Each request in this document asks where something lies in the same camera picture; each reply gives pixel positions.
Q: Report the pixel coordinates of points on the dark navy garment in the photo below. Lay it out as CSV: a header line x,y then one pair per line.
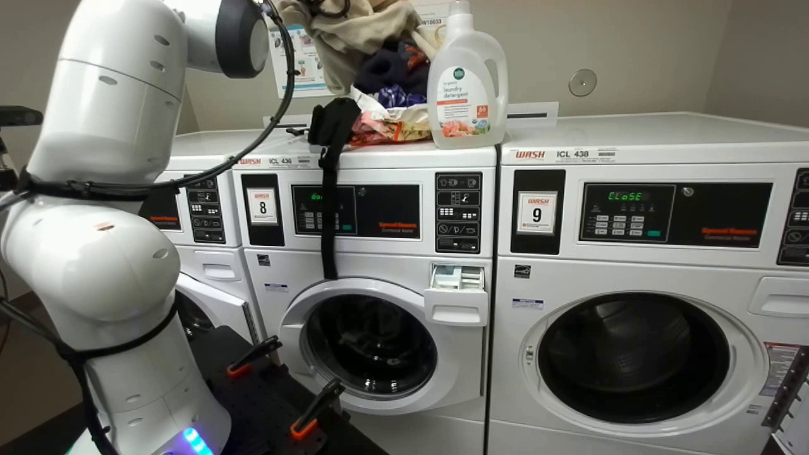
x,y
395,77

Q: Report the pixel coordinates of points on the beige cloth garment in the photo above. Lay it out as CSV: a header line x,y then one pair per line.
x,y
347,30

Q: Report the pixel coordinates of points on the colourful laundry bag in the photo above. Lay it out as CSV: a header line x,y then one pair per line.
x,y
388,125

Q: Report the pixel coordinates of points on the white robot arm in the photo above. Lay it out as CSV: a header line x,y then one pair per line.
x,y
73,226

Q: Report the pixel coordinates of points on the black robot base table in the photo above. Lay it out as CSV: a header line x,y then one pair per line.
x,y
269,404

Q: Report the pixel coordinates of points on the middle washing machine number 8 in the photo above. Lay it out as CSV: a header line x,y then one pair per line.
x,y
380,280

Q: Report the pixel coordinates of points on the left washing machine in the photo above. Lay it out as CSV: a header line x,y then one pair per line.
x,y
202,226

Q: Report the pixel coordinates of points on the right washing machine number 9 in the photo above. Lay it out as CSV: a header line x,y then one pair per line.
x,y
653,288

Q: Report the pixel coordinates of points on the white box behind bottle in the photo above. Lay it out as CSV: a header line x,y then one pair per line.
x,y
537,111

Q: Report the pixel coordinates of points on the white detergent bottle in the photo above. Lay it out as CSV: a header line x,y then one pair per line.
x,y
466,83

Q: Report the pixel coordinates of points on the black clamp orange tip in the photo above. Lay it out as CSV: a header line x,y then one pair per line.
x,y
246,361

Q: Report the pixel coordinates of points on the wall instruction poster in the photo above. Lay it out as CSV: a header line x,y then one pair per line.
x,y
304,69

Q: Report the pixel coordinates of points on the round wall outlet cover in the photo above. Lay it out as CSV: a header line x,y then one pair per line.
x,y
581,82

